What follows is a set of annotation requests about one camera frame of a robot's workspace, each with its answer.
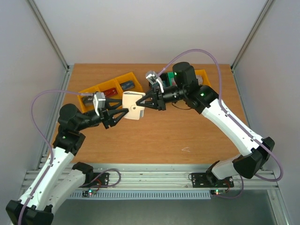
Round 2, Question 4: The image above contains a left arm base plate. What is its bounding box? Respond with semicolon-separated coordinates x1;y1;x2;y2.
80;172;110;188

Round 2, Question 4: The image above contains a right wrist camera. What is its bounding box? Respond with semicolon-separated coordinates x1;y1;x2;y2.
145;71;164;93

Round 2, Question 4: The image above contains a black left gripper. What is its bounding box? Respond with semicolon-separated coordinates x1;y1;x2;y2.
76;97;129;131

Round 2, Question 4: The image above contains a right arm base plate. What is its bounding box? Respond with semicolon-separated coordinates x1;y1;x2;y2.
188;172;234;188

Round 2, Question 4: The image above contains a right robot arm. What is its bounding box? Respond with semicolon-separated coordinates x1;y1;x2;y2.
136;62;275;186

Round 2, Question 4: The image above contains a yellow bin with blue cards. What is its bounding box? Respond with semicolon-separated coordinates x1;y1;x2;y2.
113;72;143;94

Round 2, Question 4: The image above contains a grey slotted cable duct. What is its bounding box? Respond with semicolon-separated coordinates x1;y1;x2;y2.
68;190;211;200

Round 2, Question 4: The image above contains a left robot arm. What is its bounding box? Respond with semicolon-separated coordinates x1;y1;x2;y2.
6;99;128;225

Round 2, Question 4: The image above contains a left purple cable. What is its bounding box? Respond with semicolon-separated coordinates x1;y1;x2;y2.
14;90;94;225

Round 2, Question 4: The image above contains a right yellow bin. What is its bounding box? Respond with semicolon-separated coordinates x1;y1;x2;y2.
195;69;211;87

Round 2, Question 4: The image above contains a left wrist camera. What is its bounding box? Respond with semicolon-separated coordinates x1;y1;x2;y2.
93;91;106;110

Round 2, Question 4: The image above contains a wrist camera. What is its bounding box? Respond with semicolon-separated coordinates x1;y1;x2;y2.
93;91;106;110
145;71;164;93

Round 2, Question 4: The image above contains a blue VIP card stack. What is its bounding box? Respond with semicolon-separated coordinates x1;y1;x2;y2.
120;80;135;91

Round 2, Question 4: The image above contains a yellow bin with red cards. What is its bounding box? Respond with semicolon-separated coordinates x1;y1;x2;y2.
96;79;123;99

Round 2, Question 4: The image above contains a beige card holder wallet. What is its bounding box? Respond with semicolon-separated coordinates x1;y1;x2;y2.
122;91;145;120

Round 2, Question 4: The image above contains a green bin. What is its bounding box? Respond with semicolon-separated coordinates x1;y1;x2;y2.
166;72;177;87

